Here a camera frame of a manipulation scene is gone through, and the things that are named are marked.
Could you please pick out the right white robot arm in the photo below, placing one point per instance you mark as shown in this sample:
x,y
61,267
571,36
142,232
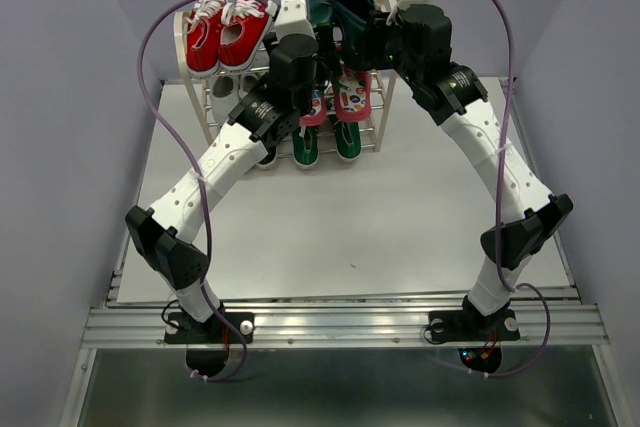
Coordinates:
x,y
527,213

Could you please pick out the aluminium mounting rail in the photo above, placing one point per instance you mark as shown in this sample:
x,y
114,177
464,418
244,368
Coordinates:
x,y
354,322

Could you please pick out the left red canvas sneaker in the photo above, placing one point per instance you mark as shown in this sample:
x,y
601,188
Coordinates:
x,y
204,27

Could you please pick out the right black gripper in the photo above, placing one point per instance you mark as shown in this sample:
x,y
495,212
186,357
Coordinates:
x,y
381,25

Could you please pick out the right black sneaker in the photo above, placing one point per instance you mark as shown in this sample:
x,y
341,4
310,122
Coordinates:
x,y
269,160

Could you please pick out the left white sneaker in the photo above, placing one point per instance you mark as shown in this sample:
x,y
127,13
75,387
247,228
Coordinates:
x,y
225,94

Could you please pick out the green canvas sneaker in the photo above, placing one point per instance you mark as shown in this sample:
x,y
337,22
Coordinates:
x,y
347,138
305,146

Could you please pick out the cream shoe shelf with rods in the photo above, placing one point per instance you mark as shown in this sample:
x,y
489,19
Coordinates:
x,y
199,88

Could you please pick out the right red canvas sneaker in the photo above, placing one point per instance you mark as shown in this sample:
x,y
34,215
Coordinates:
x,y
244,26

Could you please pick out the white sneaker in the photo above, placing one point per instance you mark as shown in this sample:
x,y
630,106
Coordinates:
x,y
225,94
248,81

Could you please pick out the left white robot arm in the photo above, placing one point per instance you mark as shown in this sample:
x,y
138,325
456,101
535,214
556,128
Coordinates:
x,y
163,234

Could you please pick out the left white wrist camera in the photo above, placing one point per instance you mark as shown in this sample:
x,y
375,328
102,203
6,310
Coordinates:
x,y
293,18

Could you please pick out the right white sneaker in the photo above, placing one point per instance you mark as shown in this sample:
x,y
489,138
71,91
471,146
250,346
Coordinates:
x,y
248,81

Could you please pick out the pink kids sandal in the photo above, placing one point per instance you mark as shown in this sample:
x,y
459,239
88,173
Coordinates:
x,y
352,95
318,112

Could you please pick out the red canvas sneaker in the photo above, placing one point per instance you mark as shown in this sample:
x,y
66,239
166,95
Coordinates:
x,y
244,26
204,27

